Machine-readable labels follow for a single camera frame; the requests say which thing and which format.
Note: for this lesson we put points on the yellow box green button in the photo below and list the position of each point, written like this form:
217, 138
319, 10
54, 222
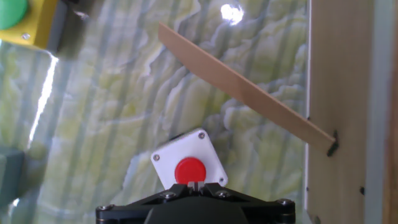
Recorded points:
34, 21

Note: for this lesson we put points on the white lidded grey button box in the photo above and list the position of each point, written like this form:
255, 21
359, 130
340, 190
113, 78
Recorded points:
11, 177

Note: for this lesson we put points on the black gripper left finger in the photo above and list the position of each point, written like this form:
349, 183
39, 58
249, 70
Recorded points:
155, 199

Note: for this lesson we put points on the white box large red button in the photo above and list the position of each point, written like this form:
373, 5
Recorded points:
189, 169

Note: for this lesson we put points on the wooden lever slat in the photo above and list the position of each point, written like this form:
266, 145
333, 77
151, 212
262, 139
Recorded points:
242, 87

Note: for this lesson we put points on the green marble pattern mat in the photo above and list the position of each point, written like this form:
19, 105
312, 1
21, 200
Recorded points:
109, 109

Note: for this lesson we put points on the wooden picture frame green sheet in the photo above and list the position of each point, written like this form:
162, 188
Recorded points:
339, 77

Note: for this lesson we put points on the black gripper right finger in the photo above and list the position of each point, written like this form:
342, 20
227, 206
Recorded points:
239, 199

